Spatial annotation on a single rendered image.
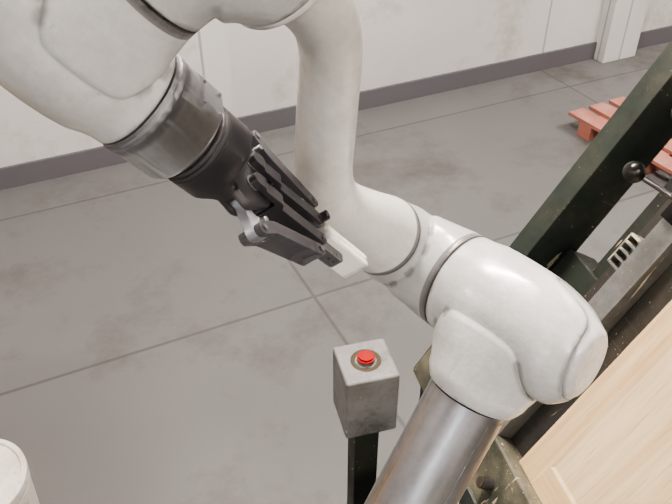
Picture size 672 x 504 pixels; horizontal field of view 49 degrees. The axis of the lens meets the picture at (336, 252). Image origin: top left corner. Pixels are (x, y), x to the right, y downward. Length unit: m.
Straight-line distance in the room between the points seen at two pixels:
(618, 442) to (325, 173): 0.86
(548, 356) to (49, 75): 0.56
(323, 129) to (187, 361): 2.36
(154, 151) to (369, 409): 1.16
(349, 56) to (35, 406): 2.49
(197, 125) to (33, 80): 0.12
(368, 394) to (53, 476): 1.42
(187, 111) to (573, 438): 1.07
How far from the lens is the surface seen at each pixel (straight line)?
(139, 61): 0.52
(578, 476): 1.45
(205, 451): 2.67
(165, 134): 0.56
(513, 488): 1.50
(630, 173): 1.34
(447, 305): 0.87
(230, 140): 0.60
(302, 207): 0.69
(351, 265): 0.74
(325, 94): 0.64
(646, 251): 1.42
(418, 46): 4.75
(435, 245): 0.89
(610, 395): 1.42
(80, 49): 0.51
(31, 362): 3.15
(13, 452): 2.36
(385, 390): 1.62
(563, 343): 0.83
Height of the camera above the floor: 2.09
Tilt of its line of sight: 37 degrees down
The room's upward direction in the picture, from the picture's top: straight up
